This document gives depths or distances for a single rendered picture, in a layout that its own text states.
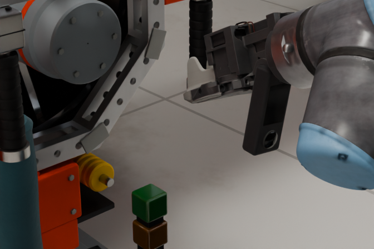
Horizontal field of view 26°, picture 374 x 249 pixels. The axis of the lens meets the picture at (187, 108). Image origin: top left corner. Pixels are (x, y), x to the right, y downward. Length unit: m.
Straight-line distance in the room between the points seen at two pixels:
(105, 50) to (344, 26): 0.48
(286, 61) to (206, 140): 1.85
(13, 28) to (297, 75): 0.36
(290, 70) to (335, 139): 0.17
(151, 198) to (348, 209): 1.32
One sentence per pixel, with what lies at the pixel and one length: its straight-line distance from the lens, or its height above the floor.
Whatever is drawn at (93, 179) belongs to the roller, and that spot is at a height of 0.51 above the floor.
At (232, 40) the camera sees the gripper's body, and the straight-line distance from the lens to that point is 1.00.
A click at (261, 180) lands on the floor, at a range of 2.54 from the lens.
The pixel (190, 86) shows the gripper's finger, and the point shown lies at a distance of 1.08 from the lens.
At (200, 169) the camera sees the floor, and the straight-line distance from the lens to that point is 2.59.
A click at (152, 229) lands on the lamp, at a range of 1.19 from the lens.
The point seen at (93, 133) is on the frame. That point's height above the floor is 0.61.
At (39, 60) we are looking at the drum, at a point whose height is 0.83.
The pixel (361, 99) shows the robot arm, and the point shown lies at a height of 0.95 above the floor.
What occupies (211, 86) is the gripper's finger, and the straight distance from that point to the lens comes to 1.02.
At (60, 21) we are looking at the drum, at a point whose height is 0.89.
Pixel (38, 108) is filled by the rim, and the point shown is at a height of 0.64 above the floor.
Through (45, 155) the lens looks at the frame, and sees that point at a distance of 1.42.
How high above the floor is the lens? 1.27
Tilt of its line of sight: 25 degrees down
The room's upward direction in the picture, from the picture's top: straight up
